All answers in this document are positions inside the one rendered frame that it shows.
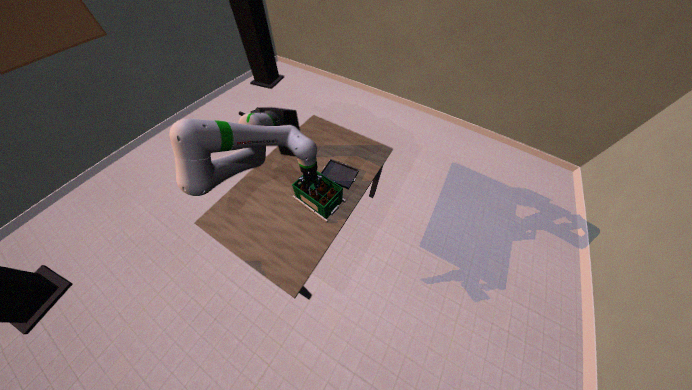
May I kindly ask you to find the green plastic crate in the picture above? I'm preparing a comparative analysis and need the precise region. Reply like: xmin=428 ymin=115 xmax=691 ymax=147
xmin=292 ymin=171 xmax=343 ymax=219

